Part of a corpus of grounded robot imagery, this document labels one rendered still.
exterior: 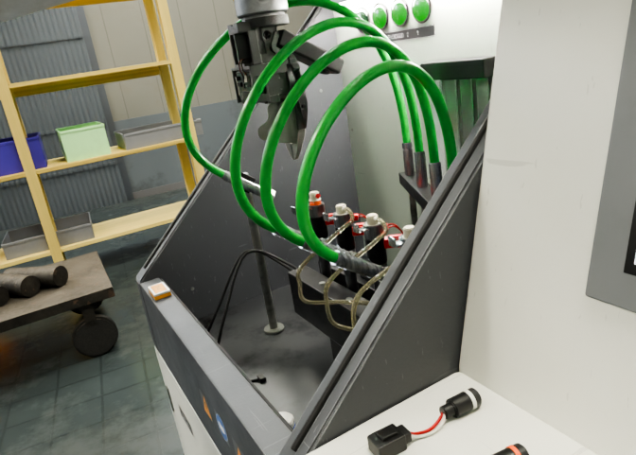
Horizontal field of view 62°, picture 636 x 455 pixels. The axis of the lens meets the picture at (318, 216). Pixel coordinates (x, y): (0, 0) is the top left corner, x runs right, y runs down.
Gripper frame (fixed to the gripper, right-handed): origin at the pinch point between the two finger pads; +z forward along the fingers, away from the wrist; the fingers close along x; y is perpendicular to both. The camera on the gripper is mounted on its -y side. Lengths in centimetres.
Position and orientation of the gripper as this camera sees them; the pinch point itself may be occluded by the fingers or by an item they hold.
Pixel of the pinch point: (297, 149)
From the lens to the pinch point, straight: 84.5
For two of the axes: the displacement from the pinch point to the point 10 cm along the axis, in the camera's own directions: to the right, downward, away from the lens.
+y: -8.5, 2.8, -4.5
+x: 5.0, 1.9, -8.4
